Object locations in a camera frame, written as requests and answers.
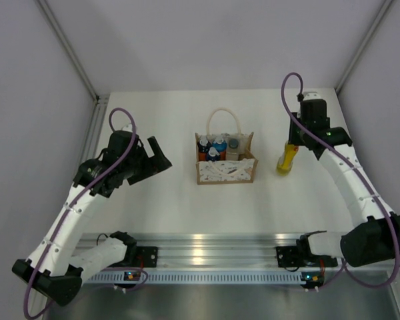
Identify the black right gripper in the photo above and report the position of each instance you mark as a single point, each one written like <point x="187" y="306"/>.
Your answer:
<point x="292" y="138"/>

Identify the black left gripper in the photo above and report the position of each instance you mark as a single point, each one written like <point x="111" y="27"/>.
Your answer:
<point x="152" y="164"/>

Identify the yellow dish soap bottle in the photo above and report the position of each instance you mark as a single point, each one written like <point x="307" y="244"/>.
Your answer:
<point x="285" y="162"/>

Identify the light blue pump bottle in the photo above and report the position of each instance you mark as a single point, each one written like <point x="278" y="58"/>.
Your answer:
<point x="221" y="145"/>

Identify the clear square bottle grey cap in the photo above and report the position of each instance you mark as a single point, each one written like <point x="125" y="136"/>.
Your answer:
<point x="233" y="149"/>

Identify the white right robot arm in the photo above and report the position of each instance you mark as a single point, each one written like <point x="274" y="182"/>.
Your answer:
<point x="375" y="235"/>

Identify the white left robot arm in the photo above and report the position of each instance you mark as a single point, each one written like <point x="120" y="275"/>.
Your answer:
<point x="52" y="269"/>

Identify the jute canvas tote bag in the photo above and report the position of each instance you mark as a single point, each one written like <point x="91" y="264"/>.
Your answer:
<point x="227" y="172"/>

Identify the aluminium corner frame post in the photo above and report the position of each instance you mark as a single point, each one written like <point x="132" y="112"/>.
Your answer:
<point x="63" y="40"/>

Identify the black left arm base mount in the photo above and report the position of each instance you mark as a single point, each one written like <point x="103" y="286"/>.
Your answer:
<point x="146" y="256"/>

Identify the slotted grey cable duct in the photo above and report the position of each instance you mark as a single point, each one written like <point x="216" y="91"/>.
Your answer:
<point x="208" y="277"/>

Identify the right aluminium corner post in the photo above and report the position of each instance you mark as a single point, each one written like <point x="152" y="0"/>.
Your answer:
<point x="365" y="40"/>

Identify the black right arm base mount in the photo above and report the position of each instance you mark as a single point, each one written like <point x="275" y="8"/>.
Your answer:
<point x="288" y="257"/>

